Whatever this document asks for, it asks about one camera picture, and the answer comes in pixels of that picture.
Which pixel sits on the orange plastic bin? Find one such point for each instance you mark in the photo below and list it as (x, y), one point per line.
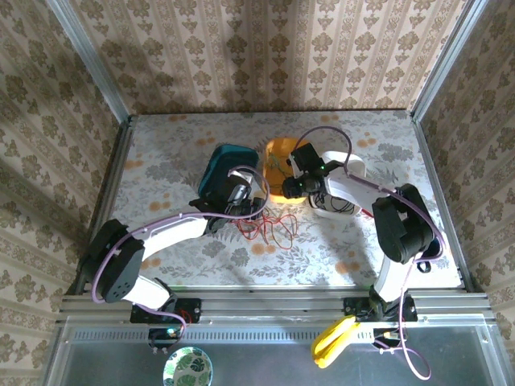
(277, 149)

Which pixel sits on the white plastic bin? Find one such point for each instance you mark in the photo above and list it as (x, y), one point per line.
(354, 161)

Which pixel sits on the teal plastic bin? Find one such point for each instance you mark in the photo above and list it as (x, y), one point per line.
(221, 165)

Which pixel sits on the metal tray shelf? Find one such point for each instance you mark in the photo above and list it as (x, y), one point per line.
(261, 362)

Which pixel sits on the yellow bundle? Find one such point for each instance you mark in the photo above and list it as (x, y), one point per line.
(332, 342)

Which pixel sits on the leaf pattern bowl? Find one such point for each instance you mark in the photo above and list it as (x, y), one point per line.
(187, 368)

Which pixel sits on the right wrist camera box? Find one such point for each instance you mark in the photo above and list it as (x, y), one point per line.
(294, 165)

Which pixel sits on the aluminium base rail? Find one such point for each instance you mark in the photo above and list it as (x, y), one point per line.
(273, 303)

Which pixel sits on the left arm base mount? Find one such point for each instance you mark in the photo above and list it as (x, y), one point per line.
(189, 309)

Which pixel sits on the aluminium table side rail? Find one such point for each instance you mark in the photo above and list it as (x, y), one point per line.
(114, 173)
(438, 161)

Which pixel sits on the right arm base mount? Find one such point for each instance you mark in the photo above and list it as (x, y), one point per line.
(354, 307)

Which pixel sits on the aluminium frame post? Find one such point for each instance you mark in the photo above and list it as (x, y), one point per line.
(88, 56)
(446, 60)

